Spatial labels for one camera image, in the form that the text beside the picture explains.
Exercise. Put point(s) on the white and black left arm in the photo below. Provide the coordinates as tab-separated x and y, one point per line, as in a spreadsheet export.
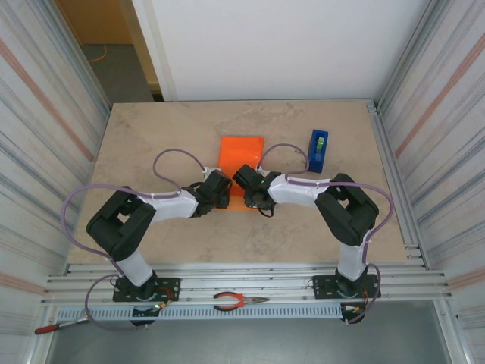
113	227

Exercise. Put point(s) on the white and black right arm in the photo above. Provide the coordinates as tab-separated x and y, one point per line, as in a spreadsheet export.
348	216

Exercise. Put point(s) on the blue tape dispenser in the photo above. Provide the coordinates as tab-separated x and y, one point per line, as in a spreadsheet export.
316	163

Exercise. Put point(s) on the green tape roll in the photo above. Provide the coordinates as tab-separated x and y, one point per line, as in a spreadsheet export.
320	143

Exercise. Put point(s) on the aluminium rail frame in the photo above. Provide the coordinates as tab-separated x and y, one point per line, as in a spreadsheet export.
246	278

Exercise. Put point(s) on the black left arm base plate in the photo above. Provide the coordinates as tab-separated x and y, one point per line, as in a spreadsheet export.
170	284

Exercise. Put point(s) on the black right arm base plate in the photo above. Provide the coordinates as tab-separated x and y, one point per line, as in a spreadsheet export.
322	288

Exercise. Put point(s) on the white door frame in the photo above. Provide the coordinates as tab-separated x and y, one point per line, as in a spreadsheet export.
151	57

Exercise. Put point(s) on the aluminium side rail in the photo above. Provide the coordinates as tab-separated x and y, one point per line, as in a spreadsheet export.
394	212

